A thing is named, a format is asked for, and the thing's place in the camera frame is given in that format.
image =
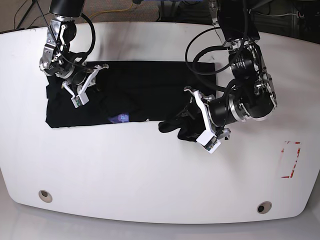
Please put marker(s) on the black t-shirt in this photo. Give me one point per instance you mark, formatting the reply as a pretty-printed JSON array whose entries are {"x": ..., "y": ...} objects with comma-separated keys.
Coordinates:
[{"x": 128, "y": 91}]

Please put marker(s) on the right table grommet hole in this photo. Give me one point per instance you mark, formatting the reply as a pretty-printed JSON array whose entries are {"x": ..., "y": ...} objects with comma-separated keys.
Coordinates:
[{"x": 264, "y": 207}]

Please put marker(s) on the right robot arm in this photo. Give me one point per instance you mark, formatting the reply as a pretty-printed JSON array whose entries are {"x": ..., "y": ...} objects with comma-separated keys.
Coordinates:
[{"x": 57, "y": 59}]

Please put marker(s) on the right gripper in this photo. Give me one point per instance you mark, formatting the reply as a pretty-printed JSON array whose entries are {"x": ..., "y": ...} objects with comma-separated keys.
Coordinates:
[{"x": 82, "y": 80}]

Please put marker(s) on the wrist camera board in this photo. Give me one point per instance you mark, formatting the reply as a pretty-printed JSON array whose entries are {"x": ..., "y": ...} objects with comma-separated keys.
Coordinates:
[
  {"x": 212, "y": 145},
  {"x": 76, "y": 102}
]

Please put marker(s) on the red tape rectangle marking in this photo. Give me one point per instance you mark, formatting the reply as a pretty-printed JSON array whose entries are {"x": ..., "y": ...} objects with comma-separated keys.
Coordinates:
[{"x": 289, "y": 158}]

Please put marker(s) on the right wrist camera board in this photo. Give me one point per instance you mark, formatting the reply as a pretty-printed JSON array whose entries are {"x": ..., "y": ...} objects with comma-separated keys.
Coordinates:
[{"x": 76, "y": 102}]

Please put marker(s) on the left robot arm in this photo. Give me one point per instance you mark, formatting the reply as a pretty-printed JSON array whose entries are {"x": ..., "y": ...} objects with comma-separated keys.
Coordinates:
[{"x": 249, "y": 95}]

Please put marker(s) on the table grommet hole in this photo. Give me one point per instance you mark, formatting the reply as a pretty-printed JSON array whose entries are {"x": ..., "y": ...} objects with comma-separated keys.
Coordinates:
[
  {"x": 264, "y": 207},
  {"x": 45, "y": 196}
]

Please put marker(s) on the left table grommet hole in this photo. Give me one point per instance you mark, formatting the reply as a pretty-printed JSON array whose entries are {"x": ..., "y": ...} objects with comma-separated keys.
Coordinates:
[{"x": 45, "y": 196}]

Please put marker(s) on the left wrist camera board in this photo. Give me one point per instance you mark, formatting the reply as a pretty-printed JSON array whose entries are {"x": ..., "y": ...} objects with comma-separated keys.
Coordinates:
[{"x": 212, "y": 145}]

